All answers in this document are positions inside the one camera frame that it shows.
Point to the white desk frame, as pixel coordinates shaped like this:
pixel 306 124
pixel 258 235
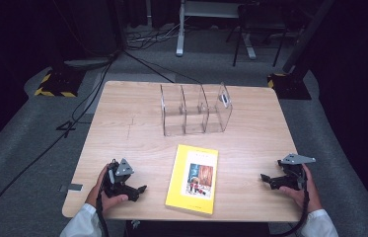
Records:
pixel 180 36

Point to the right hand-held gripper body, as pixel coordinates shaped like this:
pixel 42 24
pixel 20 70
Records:
pixel 295 174

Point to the person's right hand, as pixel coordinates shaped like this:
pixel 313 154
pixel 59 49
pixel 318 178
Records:
pixel 309 196

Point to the black chair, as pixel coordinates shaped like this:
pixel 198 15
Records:
pixel 263 19

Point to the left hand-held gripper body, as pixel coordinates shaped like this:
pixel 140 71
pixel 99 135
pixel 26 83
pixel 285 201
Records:
pixel 119 182

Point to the yellow book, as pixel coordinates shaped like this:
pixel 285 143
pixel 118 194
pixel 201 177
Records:
pixel 180 177

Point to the person's left hand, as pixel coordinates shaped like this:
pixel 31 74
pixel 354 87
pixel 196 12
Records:
pixel 97 199

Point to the clear acrylic book rack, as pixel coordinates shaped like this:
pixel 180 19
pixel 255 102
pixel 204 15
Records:
pixel 184 112

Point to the black yellow-striped stand base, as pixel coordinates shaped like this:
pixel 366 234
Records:
pixel 291 87
pixel 61 84

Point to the slanted dark metal pole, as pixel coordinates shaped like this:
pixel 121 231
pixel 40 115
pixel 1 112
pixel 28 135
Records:
pixel 306 33

